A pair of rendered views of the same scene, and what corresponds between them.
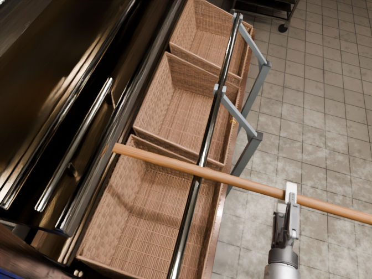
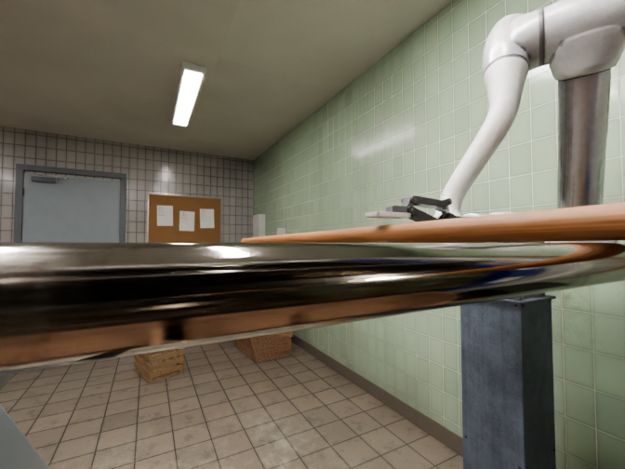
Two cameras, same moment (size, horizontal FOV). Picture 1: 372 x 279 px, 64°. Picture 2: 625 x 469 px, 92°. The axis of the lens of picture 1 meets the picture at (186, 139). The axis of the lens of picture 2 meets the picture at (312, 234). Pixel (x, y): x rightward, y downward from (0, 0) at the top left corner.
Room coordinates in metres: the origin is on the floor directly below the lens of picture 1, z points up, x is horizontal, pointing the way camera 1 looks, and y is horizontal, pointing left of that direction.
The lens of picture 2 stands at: (0.76, 0.02, 1.17)
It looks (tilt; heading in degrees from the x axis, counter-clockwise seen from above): 2 degrees up; 238
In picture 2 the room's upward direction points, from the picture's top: straight up
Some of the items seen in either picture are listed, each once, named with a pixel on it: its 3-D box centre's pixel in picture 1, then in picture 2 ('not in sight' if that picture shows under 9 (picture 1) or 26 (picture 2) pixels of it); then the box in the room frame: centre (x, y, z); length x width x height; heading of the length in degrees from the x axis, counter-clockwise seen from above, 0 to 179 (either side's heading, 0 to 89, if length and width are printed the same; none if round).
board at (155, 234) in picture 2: not in sight; (186, 220); (-0.03, -4.87, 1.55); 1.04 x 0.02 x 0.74; 177
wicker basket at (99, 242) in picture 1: (160, 215); not in sight; (0.42, 0.04, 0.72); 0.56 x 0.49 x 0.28; 176
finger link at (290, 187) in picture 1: (290, 194); (388, 215); (0.40, -0.33, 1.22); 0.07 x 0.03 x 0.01; 177
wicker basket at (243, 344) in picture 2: not in sight; (259, 339); (-0.53, -3.15, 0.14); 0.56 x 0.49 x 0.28; 93
